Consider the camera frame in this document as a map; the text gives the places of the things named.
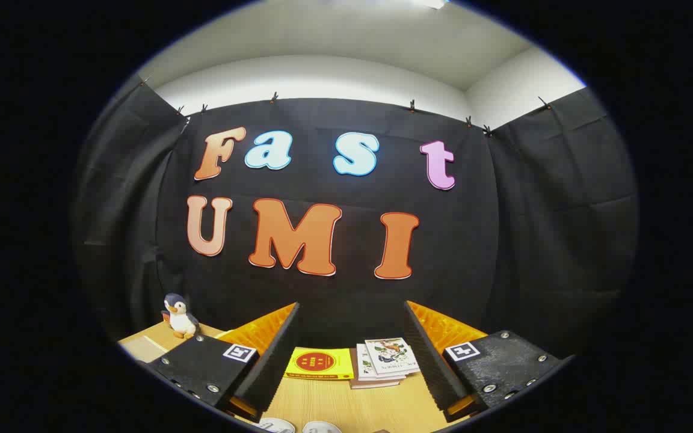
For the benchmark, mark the white canvas shoe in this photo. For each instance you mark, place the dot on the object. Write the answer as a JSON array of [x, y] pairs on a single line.
[[322, 428], [275, 426]]

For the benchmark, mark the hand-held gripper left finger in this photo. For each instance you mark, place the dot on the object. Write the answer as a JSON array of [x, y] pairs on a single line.
[[271, 373]]

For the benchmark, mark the white illustrated cover book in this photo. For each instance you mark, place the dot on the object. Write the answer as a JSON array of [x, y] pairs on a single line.
[[390, 355]]

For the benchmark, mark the yellow book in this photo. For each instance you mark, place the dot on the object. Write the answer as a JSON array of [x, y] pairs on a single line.
[[319, 362]]

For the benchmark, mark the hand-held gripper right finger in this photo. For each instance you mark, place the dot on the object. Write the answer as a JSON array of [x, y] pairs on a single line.
[[437, 373]]

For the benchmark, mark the beige fabric storage box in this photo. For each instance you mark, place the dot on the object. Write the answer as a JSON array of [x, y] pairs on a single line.
[[139, 349]]

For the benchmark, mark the penguin plush toy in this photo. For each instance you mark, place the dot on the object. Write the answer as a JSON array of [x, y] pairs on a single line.
[[179, 319]]

